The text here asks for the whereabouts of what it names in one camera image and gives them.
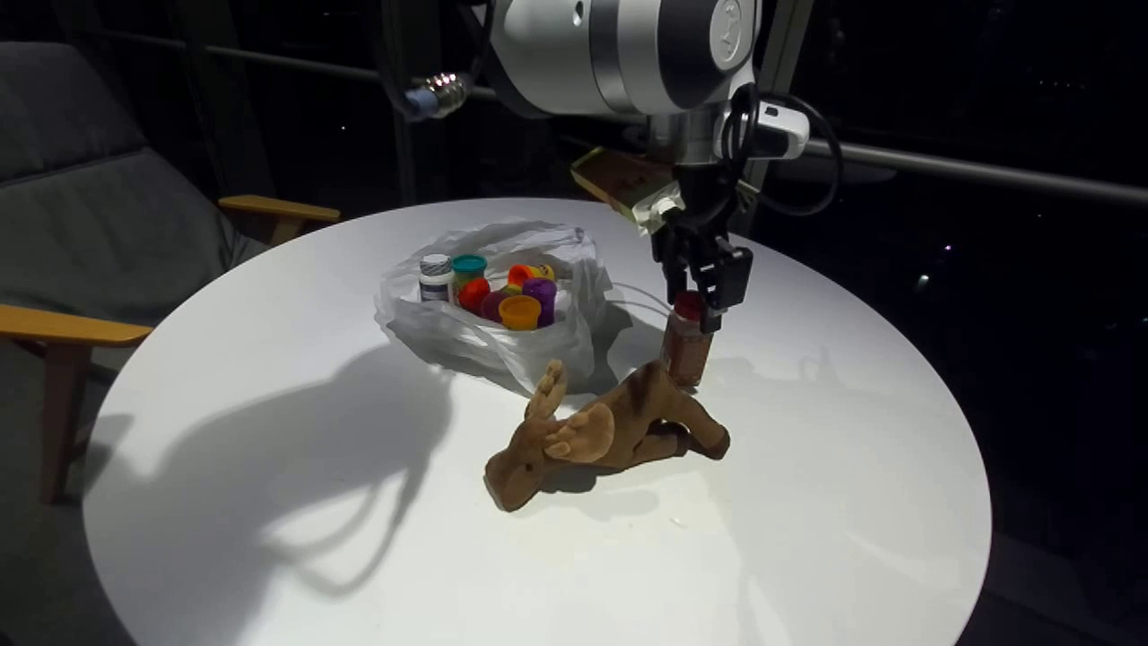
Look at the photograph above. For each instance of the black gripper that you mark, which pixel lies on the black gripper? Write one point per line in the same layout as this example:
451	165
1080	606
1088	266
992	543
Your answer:
702	216

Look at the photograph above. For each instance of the spice jar red lid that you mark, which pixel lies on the spice jar red lid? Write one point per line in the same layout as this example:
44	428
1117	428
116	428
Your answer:
686	345

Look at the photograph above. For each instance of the purple play-doh tub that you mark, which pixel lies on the purple play-doh tub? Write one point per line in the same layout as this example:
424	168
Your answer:
539	294

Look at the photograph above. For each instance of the brown plush animal toy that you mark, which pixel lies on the brown plush animal toy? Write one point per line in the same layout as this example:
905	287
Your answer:
597	437

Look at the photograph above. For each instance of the small yellow tub orange lid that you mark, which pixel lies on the small yellow tub orange lid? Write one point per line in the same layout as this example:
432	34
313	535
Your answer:
520	276

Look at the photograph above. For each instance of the white plastic bag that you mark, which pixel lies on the white plastic bag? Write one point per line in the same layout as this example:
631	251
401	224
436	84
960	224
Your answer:
453	334

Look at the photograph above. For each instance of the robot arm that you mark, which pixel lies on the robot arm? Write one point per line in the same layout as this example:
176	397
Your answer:
621	57

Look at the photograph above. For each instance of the grey armchair wooden armrests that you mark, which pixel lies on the grey armchair wooden armrests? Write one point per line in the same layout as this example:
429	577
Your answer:
85	203

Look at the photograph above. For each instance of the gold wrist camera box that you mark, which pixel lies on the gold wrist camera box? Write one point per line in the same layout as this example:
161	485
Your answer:
627	183

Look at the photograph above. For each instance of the grey window post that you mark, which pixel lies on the grey window post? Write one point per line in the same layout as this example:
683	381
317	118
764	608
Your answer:
777	47

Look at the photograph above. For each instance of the grey horizontal window rail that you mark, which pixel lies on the grey horizontal window rail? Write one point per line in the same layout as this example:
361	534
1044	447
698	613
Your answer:
954	168

